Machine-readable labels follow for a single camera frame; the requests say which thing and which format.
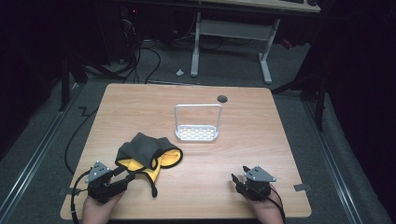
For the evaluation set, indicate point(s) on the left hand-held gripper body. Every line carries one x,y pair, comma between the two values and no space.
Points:
101,186

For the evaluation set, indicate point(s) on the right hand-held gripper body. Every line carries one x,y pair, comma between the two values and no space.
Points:
258,183

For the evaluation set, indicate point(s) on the dark grey yellow-lined cloth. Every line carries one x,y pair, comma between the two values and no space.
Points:
146,152

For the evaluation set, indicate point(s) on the white metal rack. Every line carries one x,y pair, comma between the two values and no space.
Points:
196,132

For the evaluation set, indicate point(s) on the person's left hand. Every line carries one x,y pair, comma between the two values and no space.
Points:
98,211

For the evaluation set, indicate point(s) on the person's right hand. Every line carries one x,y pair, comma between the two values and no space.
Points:
267,210

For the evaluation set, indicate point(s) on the grey tape strip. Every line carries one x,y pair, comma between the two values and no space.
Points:
302,187
67,191

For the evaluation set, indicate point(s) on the black metal stand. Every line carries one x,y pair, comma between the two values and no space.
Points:
320,105
64,87

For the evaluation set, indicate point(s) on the crumpled white paper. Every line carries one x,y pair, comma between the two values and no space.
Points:
180,72

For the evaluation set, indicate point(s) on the small red object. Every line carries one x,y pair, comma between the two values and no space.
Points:
287,43

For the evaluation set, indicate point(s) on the white-legged desk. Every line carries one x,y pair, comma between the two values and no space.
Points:
233,29

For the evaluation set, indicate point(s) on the black keyboard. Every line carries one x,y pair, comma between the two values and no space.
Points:
292,1

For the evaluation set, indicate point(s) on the metal floor rail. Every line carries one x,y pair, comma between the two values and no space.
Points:
34,161
336,168

